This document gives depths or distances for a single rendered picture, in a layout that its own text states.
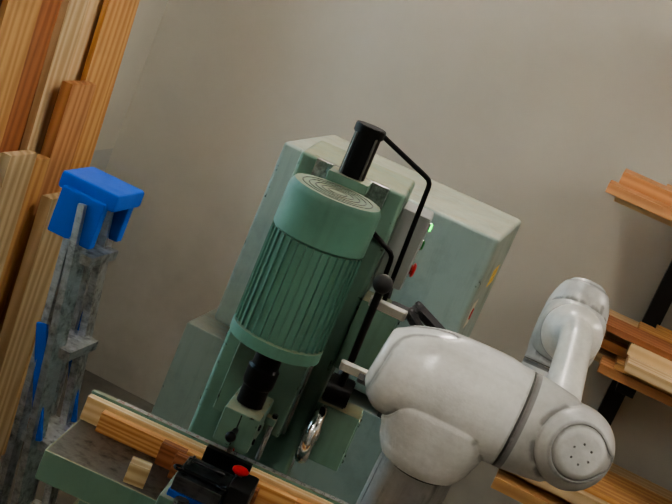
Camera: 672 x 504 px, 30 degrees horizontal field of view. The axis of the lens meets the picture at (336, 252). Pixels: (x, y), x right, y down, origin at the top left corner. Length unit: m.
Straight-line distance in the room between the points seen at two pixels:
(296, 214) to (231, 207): 2.56
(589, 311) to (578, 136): 2.35
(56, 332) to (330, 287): 1.08
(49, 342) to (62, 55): 1.08
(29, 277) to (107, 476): 1.60
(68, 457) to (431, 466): 0.89
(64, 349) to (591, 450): 1.85
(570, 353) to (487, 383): 0.42
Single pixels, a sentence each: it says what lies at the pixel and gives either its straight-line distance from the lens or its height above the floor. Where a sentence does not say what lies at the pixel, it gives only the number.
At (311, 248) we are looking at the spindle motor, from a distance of 2.17.
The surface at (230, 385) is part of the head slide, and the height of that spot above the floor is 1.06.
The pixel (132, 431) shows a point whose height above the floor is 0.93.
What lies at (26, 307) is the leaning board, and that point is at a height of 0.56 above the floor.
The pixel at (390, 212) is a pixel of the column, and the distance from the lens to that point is 2.41.
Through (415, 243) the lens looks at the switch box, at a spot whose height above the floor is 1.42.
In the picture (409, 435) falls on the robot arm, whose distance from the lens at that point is 1.58.
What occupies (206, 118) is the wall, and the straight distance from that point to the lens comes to 4.74.
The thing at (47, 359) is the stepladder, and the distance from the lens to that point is 3.15.
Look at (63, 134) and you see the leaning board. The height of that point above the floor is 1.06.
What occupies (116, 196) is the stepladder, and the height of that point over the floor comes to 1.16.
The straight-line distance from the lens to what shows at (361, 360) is 2.46.
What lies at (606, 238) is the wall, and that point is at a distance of 4.46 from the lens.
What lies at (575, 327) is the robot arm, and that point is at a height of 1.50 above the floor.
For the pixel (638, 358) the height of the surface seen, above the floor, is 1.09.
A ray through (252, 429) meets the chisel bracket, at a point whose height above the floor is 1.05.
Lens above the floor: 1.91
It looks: 13 degrees down
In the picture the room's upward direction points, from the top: 23 degrees clockwise
